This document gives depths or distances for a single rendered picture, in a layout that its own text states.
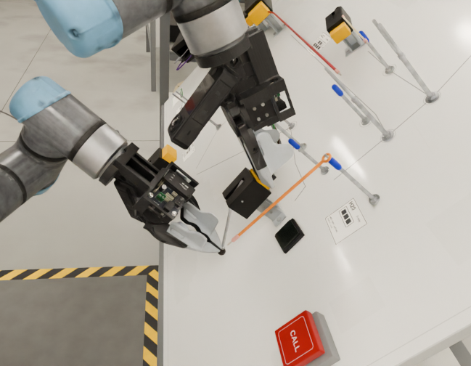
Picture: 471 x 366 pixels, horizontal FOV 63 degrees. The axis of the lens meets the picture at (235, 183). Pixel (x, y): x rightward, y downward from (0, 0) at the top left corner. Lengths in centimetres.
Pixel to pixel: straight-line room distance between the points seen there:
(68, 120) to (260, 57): 27
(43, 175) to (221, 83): 31
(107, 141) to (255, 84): 22
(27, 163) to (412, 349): 53
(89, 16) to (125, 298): 159
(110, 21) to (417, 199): 38
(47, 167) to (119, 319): 126
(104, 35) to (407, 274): 39
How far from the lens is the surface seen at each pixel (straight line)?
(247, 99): 48
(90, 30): 40
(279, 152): 53
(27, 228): 231
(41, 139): 59
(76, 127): 56
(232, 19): 46
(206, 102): 48
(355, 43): 77
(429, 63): 63
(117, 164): 55
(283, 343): 47
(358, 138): 60
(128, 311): 184
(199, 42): 46
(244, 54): 49
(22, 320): 191
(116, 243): 212
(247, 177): 56
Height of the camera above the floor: 149
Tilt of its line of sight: 36 degrees down
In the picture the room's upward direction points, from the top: 8 degrees clockwise
